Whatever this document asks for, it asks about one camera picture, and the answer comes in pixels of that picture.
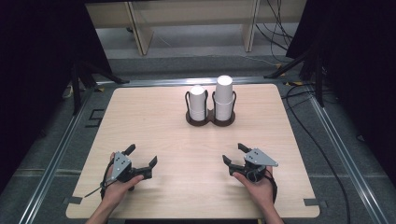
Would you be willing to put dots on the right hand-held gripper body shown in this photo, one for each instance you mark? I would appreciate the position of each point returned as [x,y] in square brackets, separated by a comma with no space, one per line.
[258,159]

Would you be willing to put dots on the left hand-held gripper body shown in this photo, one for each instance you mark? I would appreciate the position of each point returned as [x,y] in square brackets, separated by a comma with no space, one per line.
[120,165]

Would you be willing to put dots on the dark brown double cup holder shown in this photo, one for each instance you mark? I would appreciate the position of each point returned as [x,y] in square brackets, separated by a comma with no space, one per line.
[211,120]

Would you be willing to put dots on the short stack of white cups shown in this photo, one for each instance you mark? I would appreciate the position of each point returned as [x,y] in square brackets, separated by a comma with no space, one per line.
[198,102]

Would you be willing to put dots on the person's left hand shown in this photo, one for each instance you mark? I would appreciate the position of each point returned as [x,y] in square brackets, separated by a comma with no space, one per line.
[116,191]

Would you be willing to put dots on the person's right hand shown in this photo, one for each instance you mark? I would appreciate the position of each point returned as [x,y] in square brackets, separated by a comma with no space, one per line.
[258,193]

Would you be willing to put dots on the black tape floor mark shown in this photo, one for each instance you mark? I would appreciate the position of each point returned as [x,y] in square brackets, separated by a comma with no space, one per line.
[93,125]

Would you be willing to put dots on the tall stack of white cups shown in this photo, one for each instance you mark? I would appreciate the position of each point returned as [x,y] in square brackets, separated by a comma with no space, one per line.
[224,96]

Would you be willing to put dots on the grey tape strip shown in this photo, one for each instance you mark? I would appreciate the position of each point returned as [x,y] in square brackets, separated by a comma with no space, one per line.
[74,200]
[313,202]

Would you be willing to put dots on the black metal stand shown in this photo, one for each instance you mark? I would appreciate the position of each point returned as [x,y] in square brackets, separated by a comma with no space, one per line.
[75,93]
[319,87]

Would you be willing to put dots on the yellow tape strip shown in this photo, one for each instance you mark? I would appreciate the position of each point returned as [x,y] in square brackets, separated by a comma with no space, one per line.
[294,83]

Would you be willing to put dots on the light wooden shelf unit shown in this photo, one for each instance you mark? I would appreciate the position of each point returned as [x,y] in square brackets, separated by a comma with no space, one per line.
[140,34]

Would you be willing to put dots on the black curtain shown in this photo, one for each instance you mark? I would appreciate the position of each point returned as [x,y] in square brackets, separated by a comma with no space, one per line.
[358,62]
[31,77]

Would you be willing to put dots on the metal floor rail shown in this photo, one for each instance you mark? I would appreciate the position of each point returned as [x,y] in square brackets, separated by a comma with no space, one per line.
[51,165]
[351,168]

